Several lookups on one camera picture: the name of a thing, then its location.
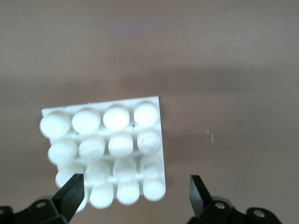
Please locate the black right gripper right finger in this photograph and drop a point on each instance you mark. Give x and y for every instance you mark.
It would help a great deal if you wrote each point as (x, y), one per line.
(203, 205)

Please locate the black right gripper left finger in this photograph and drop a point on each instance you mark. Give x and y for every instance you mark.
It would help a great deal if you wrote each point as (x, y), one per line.
(67, 198)

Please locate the white studded base plate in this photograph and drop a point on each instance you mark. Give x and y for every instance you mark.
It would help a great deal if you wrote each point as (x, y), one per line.
(119, 142)

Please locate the brown table cover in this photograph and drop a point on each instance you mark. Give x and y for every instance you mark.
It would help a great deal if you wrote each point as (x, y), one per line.
(149, 46)

